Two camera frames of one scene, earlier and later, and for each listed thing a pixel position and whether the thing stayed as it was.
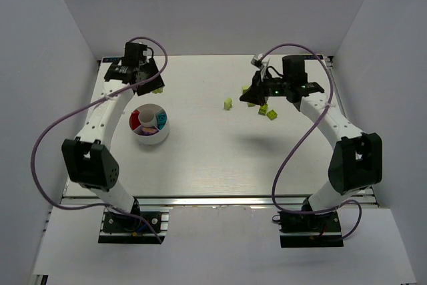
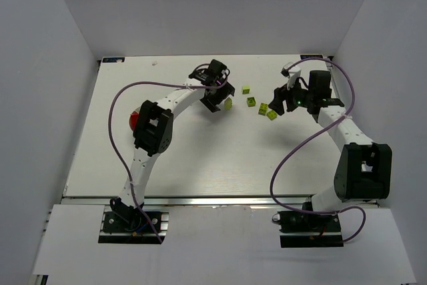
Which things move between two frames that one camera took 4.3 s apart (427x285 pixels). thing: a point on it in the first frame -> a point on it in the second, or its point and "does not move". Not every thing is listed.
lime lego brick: x=272 y=115 does not move
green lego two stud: x=263 y=109 does not move
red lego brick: x=134 y=119 does not move
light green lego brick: x=228 y=103 does not move
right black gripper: x=261 y=88 -> x=284 y=97
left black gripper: x=147 y=76 -> x=215 y=98
